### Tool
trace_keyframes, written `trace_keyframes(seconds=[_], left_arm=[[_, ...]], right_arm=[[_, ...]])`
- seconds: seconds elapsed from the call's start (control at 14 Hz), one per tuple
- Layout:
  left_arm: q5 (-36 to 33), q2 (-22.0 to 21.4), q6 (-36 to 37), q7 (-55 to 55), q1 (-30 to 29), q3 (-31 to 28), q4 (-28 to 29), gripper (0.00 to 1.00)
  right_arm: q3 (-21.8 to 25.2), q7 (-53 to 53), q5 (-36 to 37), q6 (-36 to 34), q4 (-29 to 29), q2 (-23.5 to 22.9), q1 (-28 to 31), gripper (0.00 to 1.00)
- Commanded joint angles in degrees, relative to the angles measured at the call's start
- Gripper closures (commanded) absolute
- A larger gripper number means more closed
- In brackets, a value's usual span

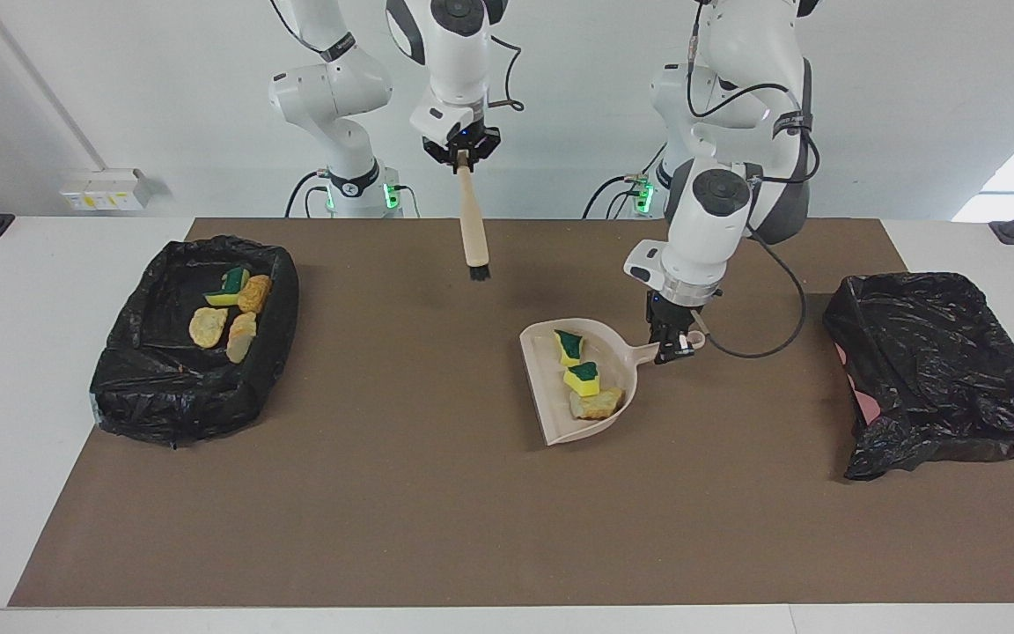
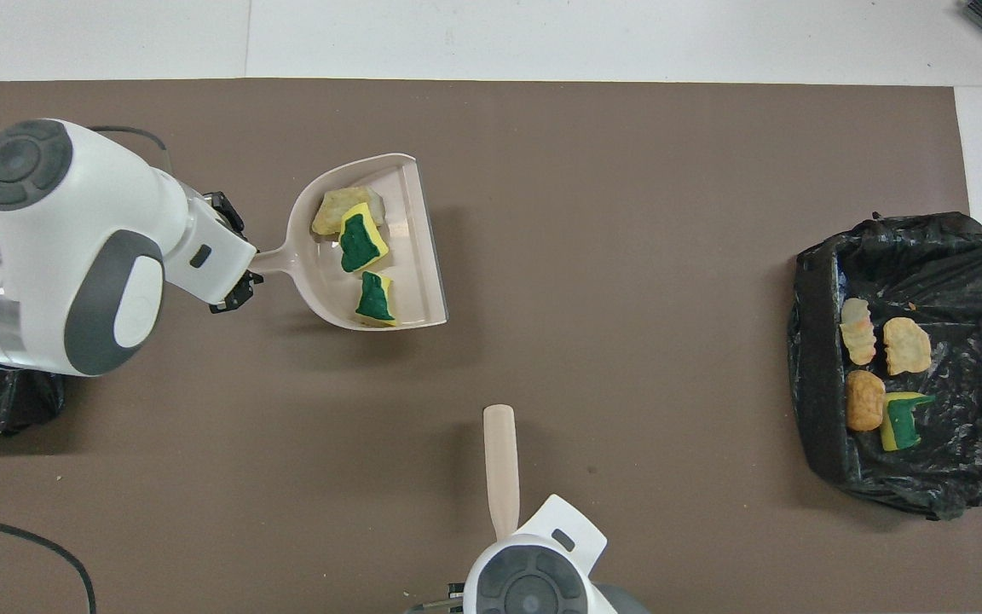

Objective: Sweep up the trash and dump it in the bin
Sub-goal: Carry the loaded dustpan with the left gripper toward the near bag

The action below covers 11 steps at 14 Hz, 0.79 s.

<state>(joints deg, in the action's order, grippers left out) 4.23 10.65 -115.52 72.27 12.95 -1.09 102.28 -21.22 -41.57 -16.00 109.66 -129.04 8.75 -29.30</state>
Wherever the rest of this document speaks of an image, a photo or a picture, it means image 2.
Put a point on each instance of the black bag lined blue bin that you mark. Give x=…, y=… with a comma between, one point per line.
x=968, y=341

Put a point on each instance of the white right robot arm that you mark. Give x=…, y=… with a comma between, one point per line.
x=534, y=580

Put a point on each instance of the orange striped bread piece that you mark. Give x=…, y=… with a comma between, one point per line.
x=857, y=331

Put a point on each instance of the tan stone-like chunk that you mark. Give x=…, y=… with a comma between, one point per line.
x=333, y=213

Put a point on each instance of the small yellow green sponge piece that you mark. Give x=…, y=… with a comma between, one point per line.
x=374, y=300

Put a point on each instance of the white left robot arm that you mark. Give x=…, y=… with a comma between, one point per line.
x=73, y=256

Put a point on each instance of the brown cork-like roll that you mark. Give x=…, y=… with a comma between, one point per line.
x=864, y=401

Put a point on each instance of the large yellow green sponge piece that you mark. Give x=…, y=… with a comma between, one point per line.
x=361, y=243

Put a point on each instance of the brown table mat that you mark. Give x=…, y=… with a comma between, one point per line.
x=627, y=170

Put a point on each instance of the beige plastic dustpan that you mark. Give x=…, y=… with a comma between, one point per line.
x=410, y=256

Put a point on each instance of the pale beige foam chunk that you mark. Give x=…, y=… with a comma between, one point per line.
x=907, y=345

